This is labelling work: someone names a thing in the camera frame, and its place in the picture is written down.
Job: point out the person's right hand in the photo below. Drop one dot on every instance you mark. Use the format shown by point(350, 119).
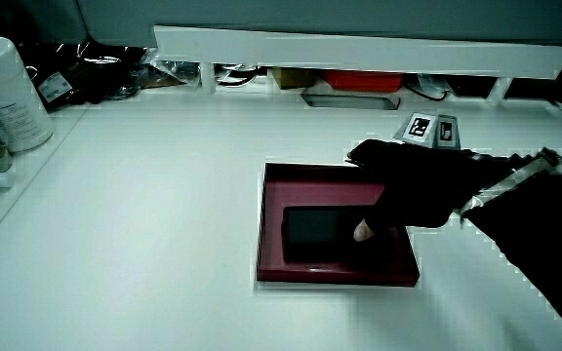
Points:
point(422, 185)

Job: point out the dark red plate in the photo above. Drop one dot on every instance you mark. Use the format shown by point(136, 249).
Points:
point(310, 190)

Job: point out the black battery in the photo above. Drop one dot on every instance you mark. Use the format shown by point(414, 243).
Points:
point(317, 229)

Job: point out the person's right forearm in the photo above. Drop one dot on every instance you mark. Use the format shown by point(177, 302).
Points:
point(539, 229)

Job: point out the flat grey metal tray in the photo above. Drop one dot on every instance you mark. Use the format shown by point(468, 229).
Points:
point(349, 101)

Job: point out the red box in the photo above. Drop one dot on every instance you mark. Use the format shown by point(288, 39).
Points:
point(362, 80)

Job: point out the white desk shelf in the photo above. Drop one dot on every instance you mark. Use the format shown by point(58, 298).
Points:
point(359, 51)

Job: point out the brown cardboard box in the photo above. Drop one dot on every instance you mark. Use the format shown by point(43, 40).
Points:
point(293, 77)

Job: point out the clear plastic bag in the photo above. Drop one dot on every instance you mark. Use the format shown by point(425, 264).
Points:
point(173, 68)

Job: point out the black plastic bags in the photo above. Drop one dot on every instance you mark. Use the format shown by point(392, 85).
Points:
point(73, 73)

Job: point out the white wipes canister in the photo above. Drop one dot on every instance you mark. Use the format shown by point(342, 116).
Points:
point(5, 92)

